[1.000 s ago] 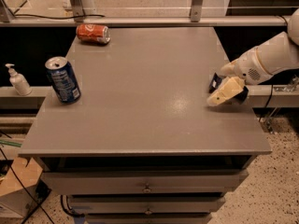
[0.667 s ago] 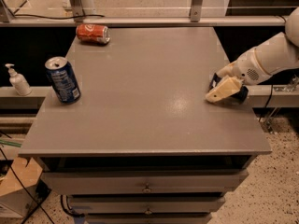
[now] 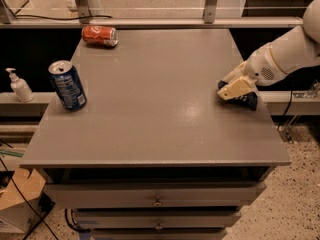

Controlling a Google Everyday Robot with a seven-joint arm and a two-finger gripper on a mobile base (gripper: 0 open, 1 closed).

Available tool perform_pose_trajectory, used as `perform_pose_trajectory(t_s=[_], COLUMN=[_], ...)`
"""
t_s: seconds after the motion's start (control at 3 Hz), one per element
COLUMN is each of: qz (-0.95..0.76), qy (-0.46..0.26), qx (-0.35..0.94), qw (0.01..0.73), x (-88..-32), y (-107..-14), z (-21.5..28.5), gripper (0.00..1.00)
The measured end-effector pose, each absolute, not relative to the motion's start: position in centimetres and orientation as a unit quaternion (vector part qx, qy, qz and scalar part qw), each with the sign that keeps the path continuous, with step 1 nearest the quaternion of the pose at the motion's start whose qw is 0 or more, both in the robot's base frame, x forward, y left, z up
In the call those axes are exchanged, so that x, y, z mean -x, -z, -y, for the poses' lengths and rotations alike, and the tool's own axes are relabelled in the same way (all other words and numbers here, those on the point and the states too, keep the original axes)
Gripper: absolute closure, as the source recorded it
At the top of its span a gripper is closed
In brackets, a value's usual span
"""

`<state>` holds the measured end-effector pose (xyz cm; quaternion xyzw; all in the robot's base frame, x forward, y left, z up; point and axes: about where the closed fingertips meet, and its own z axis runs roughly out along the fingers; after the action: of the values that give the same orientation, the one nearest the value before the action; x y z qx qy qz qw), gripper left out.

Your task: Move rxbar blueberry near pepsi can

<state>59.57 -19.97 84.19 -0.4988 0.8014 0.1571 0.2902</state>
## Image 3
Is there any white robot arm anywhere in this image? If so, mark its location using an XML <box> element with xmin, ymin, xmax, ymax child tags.
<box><xmin>217</xmin><ymin>0</ymin><xmax>320</xmax><ymax>100</ymax></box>

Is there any blue pepsi can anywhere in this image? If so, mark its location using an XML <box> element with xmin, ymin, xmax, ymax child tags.
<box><xmin>48</xmin><ymin>60</ymin><xmax>87</xmax><ymax>111</ymax></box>

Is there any middle grey drawer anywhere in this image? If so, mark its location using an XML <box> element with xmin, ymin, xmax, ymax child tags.
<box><xmin>74</xmin><ymin>210</ymin><xmax>241</xmax><ymax>229</ymax></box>

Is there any cardboard box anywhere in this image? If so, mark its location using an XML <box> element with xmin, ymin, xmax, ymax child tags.
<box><xmin>0</xmin><ymin>168</ymin><xmax>46</xmax><ymax>233</ymax></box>

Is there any black cable on floor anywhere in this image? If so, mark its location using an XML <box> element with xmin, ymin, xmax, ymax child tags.
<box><xmin>0</xmin><ymin>157</ymin><xmax>61</xmax><ymax>240</ymax></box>

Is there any blue rxbar blueberry wrapper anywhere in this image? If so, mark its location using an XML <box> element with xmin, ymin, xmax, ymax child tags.
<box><xmin>228</xmin><ymin>92</ymin><xmax>258</xmax><ymax>111</ymax></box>

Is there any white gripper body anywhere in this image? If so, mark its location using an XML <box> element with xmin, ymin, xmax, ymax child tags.
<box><xmin>244</xmin><ymin>43</ymin><xmax>287</xmax><ymax>86</ymax></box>

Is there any bottom grey drawer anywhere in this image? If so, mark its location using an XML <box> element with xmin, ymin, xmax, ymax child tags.
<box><xmin>92</xmin><ymin>229</ymin><xmax>227</xmax><ymax>240</ymax></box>

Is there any orange soda can lying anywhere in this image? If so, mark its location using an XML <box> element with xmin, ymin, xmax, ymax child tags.
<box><xmin>81</xmin><ymin>26</ymin><xmax>118</xmax><ymax>47</ymax></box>

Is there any grey drawer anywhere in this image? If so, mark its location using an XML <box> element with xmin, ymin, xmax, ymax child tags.
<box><xmin>45</xmin><ymin>182</ymin><xmax>266</xmax><ymax>209</ymax></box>
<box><xmin>74</xmin><ymin>210</ymin><xmax>241</xmax><ymax>229</ymax></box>
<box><xmin>92</xmin><ymin>229</ymin><xmax>227</xmax><ymax>240</ymax></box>

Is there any grey metal bracket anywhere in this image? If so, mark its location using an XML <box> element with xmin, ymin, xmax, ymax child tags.
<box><xmin>75</xmin><ymin>0</ymin><xmax>91</xmax><ymax>24</ymax></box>
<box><xmin>203</xmin><ymin>0</ymin><xmax>218</xmax><ymax>24</ymax></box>

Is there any top grey drawer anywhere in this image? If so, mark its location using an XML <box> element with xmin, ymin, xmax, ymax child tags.
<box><xmin>45</xmin><ymin>182</ymin><xmax>266</xmax><ymax>209</ymax></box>

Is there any grey drawer cabinet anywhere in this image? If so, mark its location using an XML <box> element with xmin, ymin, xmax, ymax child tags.
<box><xmin>19</xmin><ymin>28</ymin><xmax>292</xmax><ymax>240</ymax></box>

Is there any grey metal bracket left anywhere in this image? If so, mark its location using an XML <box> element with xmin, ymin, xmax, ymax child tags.
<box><xmin>75</xmin><ymin>0</ymin><xmax>91</xmax><ymax>24</ymax></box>

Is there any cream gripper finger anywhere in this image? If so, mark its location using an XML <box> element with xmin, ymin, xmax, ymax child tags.
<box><xmin>217</xmin><ymin>76</ymin><xmax>256</xmax><ymax>100</ymax></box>
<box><xmin>222</xmin><ymin>61</ymin><xmax>246</xmax><ymax>84</ymax></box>

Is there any white pump bottle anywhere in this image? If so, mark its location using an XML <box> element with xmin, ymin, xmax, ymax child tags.
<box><xmin>6</xmin><ymin>68</ymin><xmax>34</xmax><ymax>103</ymax></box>

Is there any grey metal bracket right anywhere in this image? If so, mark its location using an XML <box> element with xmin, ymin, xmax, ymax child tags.
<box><xmin>203</xmin><ymin>0</ymin><xmax>218</xmax><ymax>24</ymax></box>

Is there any black cable on ledge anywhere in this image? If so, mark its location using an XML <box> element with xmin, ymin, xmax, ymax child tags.
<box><xmin>14</xmin><ymin>14</ymin><xmax>113</xmax><ymax>22</ymax></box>

